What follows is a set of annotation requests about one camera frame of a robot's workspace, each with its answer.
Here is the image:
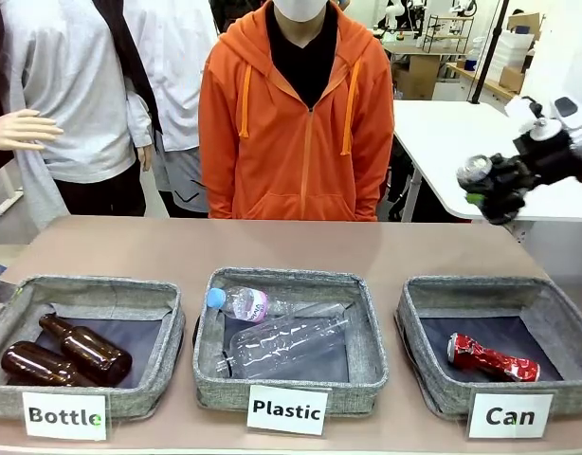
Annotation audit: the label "crushed silver black can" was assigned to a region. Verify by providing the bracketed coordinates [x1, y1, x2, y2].
[456, 155, 494, 193]

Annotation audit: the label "small cardboard box on workbench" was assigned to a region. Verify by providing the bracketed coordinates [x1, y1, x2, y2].
[499, 65, 527, 94]

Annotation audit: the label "white Plastic label sign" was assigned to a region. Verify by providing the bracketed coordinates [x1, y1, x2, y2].
[246, 383, 331, 436]

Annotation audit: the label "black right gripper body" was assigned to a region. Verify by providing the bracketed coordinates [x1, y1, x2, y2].
[511, 128, 579, 189]

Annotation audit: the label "person's left forearm orange sleeve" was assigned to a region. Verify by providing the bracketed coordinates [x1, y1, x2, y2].
[355, 118, 395, 222]

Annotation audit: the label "grey fabric basket can sign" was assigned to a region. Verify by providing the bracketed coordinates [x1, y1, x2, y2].
[395, 276, 582, 423]

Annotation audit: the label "white desk leg frame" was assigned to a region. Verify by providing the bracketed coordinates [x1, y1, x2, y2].
[0, 163, 26, 220]

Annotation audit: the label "person in orange hoodie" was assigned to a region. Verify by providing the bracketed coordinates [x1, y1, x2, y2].
[198, 0, 395, 223]

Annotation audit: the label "mannequin in grey t-shirt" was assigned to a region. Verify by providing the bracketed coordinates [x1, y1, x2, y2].
[1, 0, 155, 218]

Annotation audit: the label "crushed red soda can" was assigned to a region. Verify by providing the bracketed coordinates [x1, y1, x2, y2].
[446, 332, 542, 383]

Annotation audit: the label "large cardboard box under bench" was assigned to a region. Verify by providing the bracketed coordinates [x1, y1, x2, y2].
[392, 54, 445, 100]

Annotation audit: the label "plastic bottle with blue cap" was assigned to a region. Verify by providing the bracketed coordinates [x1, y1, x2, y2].
[206, 286, 349, 324]

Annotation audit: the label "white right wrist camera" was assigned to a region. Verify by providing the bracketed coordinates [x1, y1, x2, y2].
[527, 118, 565, 142]

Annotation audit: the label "black vertical pole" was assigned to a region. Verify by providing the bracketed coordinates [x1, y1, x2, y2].
[468, 0, 511, 106]

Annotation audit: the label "white Bottle label sign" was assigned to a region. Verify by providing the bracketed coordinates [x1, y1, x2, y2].
[21, 391, 111, 442]

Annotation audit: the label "grey fabric basket plastic sign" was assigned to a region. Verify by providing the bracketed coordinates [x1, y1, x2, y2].
[191, 267, 390, 418]

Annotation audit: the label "dark brown hanging cloth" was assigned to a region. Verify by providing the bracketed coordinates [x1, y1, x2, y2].
[91, 0, 163, 137]

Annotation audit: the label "large clear plastic bottle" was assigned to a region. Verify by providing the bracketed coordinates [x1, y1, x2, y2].
[216, 310, 352, 380]

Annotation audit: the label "white Can label sign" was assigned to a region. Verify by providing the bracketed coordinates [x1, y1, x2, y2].
[466, 391, 556, 440]

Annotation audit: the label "white face mask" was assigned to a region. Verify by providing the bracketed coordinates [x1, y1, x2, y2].
[271, 0, 331, 23]

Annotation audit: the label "metal wire shelf rack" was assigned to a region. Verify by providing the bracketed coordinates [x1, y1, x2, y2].
[421, 13, 476, 56]

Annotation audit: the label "grey fabric basket bottle sign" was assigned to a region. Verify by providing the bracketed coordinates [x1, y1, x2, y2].
[0, 274, 187, 421]

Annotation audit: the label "wooden workbench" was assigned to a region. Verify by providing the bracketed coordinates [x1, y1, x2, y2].
[445, 61, 524, 103]

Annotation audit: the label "cardboard box on high shelf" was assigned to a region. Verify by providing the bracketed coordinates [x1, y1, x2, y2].
[507, 12, 541, 42]

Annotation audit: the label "stacked white foam boxes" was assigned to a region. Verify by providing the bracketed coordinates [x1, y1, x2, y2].
[487, 30, 535, 82]

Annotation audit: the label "brown glass beer bottle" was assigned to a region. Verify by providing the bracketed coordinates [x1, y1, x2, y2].
[37, 313, 134, 386]
[0, 340, 100, 389]

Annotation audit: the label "person's right forearm orange sleeve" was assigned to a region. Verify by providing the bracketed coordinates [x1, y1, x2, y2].
[199, 118, 240, 219]

